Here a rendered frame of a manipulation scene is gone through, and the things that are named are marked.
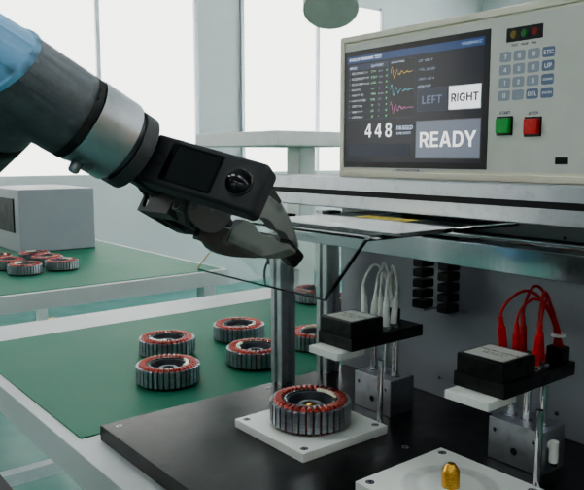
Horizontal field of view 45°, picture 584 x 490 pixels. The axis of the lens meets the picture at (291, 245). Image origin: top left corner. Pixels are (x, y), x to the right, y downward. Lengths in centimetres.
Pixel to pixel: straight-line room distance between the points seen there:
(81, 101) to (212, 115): 557
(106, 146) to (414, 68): 51
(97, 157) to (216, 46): 564
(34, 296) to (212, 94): 420
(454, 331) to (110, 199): 476
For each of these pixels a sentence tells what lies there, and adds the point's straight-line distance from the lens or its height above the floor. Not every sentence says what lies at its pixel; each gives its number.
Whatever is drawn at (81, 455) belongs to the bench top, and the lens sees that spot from 102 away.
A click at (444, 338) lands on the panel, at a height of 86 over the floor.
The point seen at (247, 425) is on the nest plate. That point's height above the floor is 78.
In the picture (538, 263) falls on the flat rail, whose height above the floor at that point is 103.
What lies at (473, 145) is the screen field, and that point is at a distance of 91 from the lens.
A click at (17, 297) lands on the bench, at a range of 217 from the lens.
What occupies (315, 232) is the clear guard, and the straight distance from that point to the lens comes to 77.
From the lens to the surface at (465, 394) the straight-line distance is 83.
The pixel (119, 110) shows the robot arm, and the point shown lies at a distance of 60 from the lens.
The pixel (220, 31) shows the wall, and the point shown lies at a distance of 627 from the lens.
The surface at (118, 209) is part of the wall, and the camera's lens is 572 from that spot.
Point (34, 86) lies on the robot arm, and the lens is 58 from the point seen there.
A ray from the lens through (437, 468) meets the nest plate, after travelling 88.
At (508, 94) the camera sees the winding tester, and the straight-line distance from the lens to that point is 89.
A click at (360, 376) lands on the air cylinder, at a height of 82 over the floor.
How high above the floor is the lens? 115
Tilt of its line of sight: 7 degrees down
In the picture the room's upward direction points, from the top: straight up
